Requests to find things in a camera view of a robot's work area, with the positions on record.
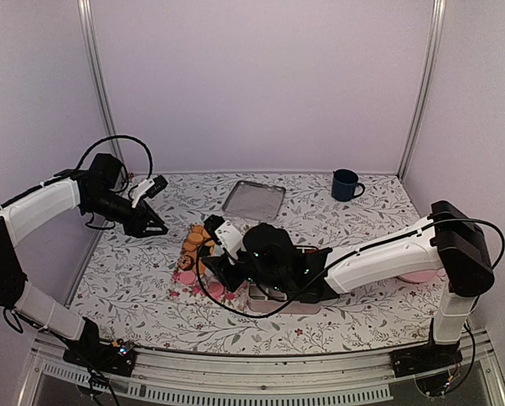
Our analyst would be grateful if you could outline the dark blue mug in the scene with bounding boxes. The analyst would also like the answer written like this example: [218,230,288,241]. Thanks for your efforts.
[331,169,365,202]

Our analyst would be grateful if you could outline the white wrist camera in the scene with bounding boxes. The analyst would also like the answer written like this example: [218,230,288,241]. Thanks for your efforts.
[204,215,244,265]
[129,175,167,208]

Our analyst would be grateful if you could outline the pink plate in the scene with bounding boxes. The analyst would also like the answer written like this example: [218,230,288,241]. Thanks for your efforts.
[398,270,438,284]

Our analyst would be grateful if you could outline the pink sandwich cookie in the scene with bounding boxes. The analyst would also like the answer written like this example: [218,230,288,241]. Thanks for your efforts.
[179,271,197,286]
[208,283,225,297]

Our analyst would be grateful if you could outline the silver tin lid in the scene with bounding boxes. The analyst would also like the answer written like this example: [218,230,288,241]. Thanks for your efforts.
[222,180,286,222]

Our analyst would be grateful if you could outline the front aluminium rail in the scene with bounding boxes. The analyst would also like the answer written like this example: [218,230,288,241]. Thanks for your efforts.
[18,330,505,405]

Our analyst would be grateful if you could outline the aluminium frame post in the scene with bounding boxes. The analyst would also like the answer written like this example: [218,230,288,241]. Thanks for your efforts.
[397,0,447,183]
[76,0,127,174]

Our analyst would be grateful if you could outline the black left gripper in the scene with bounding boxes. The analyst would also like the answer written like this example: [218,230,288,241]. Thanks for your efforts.
[84,189,168,238]

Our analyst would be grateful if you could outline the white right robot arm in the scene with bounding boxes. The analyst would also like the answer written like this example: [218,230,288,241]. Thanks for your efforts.
[201,200,496,369]

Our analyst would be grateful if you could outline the floral rectangular tray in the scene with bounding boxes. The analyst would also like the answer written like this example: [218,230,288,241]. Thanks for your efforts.
[168,224,248,310]

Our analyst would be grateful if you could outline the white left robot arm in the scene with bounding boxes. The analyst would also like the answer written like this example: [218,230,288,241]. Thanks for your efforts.
[0,153,168,367]

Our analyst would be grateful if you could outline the left aluminium frame post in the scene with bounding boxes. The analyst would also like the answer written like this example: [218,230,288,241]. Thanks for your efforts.
[76,0,127,174]

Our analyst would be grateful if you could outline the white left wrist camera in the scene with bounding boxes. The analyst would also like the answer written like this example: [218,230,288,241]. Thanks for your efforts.
[129,175,167,208]

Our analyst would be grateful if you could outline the pink divided cookie tin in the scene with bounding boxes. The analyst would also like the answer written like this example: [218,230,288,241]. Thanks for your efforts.
[246,244,324,315]

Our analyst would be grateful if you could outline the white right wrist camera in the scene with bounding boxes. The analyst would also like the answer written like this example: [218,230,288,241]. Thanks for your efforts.
[204,215,244,265]

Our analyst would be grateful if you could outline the right aluminium frame post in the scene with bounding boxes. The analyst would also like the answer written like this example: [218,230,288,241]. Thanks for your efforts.
[397,0,447,183]

